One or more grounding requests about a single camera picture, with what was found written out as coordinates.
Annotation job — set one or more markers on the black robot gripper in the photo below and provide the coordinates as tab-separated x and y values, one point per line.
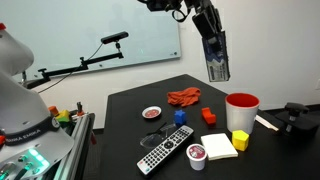
199	6

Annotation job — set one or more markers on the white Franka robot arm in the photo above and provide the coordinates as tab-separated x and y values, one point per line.
23	116

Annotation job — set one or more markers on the small coffee pod cup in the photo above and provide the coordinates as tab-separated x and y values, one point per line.
196	156

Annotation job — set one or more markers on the orange cloth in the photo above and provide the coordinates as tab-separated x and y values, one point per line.
184	96

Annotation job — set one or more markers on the orange toy block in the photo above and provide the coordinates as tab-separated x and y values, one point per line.
209	116

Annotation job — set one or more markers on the white mug with red interior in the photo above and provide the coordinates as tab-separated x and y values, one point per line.
240	115

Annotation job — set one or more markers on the blue toy block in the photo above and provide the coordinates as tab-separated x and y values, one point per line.
179	117

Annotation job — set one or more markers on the small white plate red centre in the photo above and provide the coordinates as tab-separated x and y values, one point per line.
151	112

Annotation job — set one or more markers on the long thin flat stick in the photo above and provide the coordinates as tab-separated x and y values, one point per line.
266	122

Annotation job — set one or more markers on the yellow toy block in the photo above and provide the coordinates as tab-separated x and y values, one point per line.
240	140

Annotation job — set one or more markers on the pale yellow sticky notepad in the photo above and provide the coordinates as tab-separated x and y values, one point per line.
218	146

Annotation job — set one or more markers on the clear safety glasses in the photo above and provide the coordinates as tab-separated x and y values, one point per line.
156	136

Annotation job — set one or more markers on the grey tv remote control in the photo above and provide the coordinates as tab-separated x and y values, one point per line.
165	150

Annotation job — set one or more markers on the black and orange clamp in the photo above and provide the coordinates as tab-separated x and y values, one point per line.
79	108

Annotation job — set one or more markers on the yellow green toy piece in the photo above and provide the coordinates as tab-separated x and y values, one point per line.
62	116

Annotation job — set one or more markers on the small orange piece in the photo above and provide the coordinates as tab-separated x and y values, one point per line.
53	110

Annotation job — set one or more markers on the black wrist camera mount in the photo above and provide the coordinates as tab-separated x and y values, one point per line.
163	4

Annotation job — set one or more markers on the black stereo camera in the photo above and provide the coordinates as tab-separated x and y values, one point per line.
114	37

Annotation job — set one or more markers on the glass wall whiteboard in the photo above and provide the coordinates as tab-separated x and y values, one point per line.
66	26

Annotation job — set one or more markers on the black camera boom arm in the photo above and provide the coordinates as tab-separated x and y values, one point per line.
73	68

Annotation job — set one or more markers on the aluminium extrusion frame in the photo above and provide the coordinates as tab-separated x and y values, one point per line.
75	146

